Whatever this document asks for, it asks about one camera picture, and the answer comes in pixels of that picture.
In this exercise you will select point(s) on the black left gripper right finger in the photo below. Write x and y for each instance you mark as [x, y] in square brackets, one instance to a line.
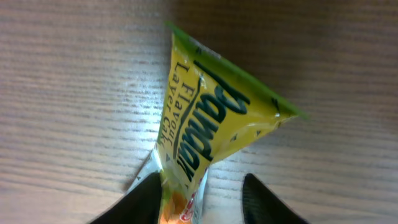
[261, 206]

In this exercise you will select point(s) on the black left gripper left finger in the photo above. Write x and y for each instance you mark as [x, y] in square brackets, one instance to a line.
[140, 206]

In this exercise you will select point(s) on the green pandan snack packet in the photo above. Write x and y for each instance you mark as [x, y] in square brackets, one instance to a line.
[212, 109]

